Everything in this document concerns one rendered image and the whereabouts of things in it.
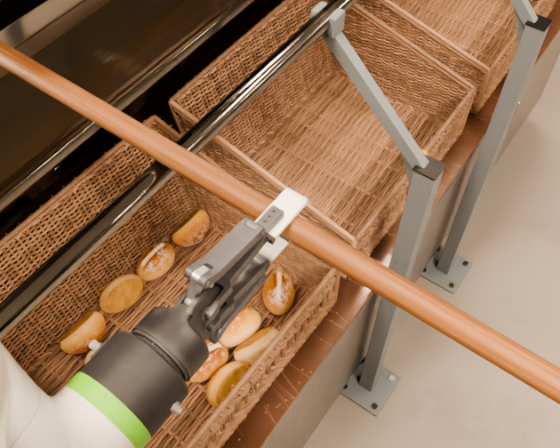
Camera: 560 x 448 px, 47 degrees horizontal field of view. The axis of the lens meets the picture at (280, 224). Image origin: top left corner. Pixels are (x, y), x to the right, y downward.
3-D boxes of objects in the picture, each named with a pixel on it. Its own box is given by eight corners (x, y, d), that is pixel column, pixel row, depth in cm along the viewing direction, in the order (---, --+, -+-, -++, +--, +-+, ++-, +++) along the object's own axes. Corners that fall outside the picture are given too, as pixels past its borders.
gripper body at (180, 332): (120, 318, 61) (185, 252, 65) (136, 356, 68) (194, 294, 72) (180, 362, 58) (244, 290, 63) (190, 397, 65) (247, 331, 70)
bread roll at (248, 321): (252, 318, 134) (241, 296, 133) (270, 323, 129) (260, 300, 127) (216, 347, 129) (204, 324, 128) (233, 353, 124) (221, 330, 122)
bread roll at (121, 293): (152, 293, 135) (142, 288, 139) (136, 268, 132) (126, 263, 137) (112, 323, 131) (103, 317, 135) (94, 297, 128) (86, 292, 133)
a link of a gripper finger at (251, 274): (212, 327, 66) (211, 335, 67) (276, 263, 72) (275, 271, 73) (182, 307, 67) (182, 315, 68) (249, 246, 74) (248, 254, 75)
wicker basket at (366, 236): (178, 185, 155) (160, 100, 133) (308, 59, 182) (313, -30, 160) (350, 286, 139) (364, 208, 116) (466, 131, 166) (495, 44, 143)
